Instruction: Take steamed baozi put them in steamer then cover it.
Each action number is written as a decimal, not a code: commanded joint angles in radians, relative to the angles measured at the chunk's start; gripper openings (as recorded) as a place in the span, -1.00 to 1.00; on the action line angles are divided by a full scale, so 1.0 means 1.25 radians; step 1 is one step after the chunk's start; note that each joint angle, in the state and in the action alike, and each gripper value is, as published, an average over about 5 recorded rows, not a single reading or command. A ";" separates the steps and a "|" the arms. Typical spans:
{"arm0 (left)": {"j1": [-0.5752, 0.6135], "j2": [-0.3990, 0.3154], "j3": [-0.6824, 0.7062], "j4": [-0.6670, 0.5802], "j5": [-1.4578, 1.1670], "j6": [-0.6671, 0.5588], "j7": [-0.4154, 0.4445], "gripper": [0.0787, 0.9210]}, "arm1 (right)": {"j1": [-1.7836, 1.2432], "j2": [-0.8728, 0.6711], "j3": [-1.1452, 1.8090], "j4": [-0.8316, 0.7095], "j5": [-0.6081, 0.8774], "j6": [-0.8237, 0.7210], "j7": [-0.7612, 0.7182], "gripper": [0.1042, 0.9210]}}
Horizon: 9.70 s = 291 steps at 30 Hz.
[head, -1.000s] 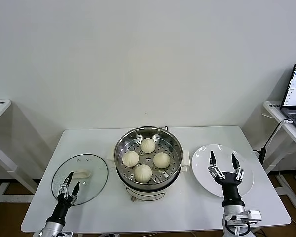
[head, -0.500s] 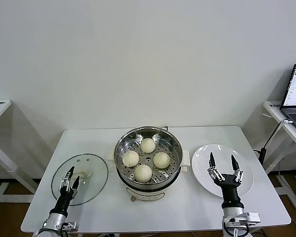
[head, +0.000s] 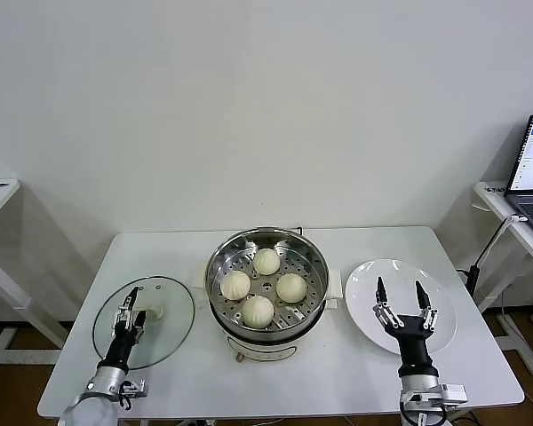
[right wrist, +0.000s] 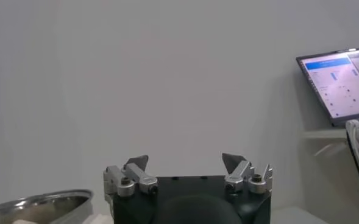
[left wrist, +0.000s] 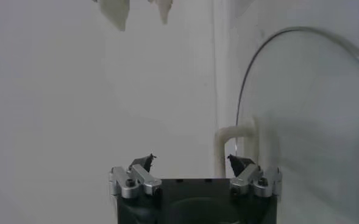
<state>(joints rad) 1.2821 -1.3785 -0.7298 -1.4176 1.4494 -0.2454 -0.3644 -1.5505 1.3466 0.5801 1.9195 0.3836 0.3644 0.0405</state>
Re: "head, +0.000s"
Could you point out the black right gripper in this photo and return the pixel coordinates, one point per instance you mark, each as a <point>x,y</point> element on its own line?
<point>413,341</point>

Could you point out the round white plate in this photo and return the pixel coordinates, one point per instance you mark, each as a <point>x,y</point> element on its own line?
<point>364,302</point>

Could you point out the white side table with tool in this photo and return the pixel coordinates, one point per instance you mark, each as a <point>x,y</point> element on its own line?
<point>0,199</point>

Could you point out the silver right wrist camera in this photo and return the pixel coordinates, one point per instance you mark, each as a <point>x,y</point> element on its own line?
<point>454,394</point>

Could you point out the black power adapter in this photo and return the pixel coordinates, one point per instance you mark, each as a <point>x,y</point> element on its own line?
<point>473,277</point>

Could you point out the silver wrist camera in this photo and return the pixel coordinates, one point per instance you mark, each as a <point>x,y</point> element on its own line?
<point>454,394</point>
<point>137,389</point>

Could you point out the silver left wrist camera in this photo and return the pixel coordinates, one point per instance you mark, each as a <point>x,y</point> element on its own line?
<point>137,389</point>

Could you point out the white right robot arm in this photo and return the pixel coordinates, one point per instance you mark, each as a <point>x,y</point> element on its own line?
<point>419,386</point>

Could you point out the round glass pot lid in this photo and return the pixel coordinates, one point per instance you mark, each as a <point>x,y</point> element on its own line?
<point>173,310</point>

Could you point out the white side table with laptop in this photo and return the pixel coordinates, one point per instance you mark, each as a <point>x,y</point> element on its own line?
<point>493,199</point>

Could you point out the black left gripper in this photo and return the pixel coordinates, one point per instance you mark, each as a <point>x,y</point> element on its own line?
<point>121,348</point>

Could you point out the white steamed baozi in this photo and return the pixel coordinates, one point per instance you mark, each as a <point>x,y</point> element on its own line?
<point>291,288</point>
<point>257,313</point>
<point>235,286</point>
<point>266,262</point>

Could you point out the perforated stainless steamer basket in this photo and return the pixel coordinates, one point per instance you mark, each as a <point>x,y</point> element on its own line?
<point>313,266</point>

